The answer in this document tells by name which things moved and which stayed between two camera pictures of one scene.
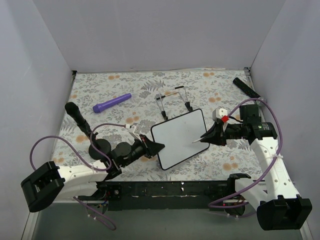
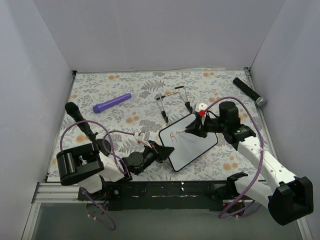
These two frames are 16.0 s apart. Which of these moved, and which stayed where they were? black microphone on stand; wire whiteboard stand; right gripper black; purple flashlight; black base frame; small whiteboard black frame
Moved: right gripper black; small whiteboard black frame
Stayed: black base frame; wire whiteboard stand; black microphone on stand; purple flashlight
